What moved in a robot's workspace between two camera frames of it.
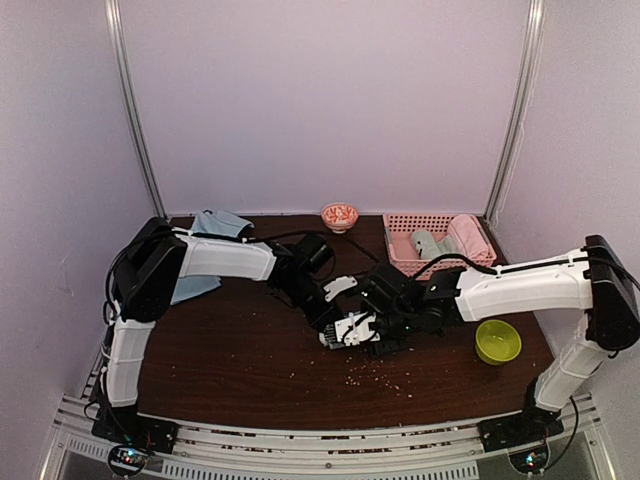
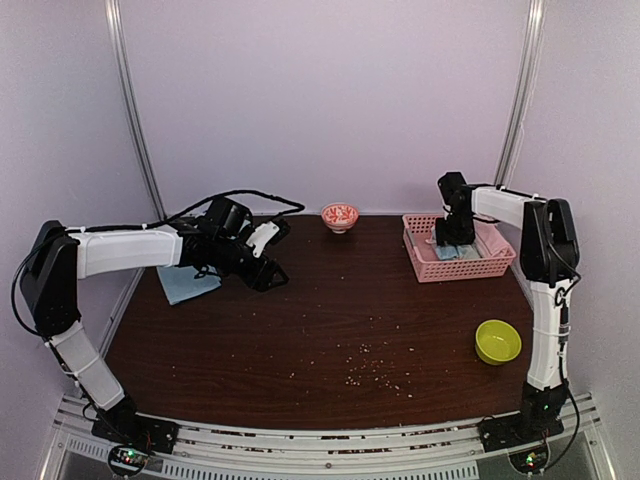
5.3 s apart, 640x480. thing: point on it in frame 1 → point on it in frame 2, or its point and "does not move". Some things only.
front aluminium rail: [454, 452] does not move
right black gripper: [386, 349] → [444, 235]
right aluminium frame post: [521, 108] does not move
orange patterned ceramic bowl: [340, 217] does not move
